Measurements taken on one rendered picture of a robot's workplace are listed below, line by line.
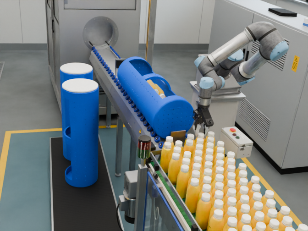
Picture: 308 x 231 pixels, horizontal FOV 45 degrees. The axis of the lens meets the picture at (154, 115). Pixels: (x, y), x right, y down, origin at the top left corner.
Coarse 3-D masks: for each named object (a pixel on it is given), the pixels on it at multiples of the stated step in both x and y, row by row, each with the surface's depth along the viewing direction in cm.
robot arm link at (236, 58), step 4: (236, 52) 245; (240, 52) 246; (232, 56) 242; (236, 56) 243; (240, 56) 244; (224, 60) 249; (228, 60) 246; (232, 60) 243; (236, 60) 243; (240, 60) 244; (220, 64) 253; (224, 64) 251; (228, 64) 247; (232, 64) 245; (236, 64) 244; (228, 68) 249
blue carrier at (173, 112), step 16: (128, 64) 289; (144, 64) 305; (128, 80) 275; (144, 80) 258; (160, 80) 286; (144, 96) 246; (176, 96) 232; (144, 112) 243; (160, 112) 227; (176, 112) 231; (192, 112) 236; (160, 128) 233; (176, 128) 237
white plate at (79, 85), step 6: (78, 78) 301; (66, 84) 287; (72, 84) 288; (78, 84) 289; (84, 84) 290; (90, 84) 291; (96, 84) 292; (66, 90) 280; (72, 90) 278; (78, 90) 279; (84, 90) 280; (90, 90) 281
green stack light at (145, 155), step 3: (138, 150) 178; (141, 150) 176; (144, 150) 176; (147, 150) 177; (150, 150) 179; (138, 153) 178; (141, 153) 177; (144, 153) 177; (147, 153) 177; (138, 156) 179; (141, 156) 178; (144, 156) 178; (147, 156) 178
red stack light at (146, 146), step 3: (138, 141) 176; (150, 141) 176; (138, 144) 177; (141, 144) 175; (144, 144) 175; (147, 144) 175; (150, 144) 177; (138, 147) 177; (141, 147) 176; (144, 147) 175; (147, 147) 176; (150, 147) 178
